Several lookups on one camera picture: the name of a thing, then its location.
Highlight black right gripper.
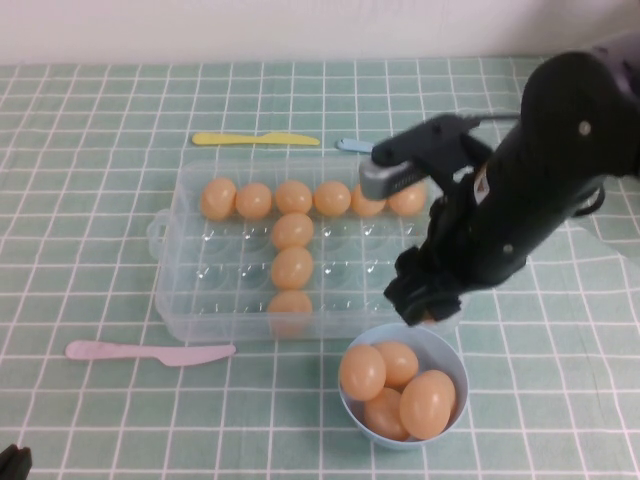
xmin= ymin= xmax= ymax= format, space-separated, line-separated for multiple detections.
xmin=383 ymin=154 xmax=529 ymax=328

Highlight clear plastic egg box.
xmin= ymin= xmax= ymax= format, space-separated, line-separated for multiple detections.
xmin=146 ymin=159 xmax=476 ymax=346

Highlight light blue bowl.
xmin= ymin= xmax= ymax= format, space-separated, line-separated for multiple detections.
xmin=337 ymin=322 xmax=470 ymax=453

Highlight pale pink plastic knife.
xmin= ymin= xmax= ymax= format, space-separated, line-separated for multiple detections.
xmin=64 ymin=340 xmax=237 ymax=368

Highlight light blue plastic fork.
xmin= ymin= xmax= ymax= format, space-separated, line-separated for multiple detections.
xmin=334 ymin=138 xmax=376 ymax=154

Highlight green checked tablecloth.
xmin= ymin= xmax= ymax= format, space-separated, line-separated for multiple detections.
xmin=0 ymin=55 xmax=640 ymax=480

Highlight yellow plastic knife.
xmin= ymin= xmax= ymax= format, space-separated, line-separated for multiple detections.
xmin=192 ymin=132 xmax=321 ymax=148

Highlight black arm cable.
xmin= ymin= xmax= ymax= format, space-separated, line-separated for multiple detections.
xmin=569 ymin=177 xmax=609 ymax=220

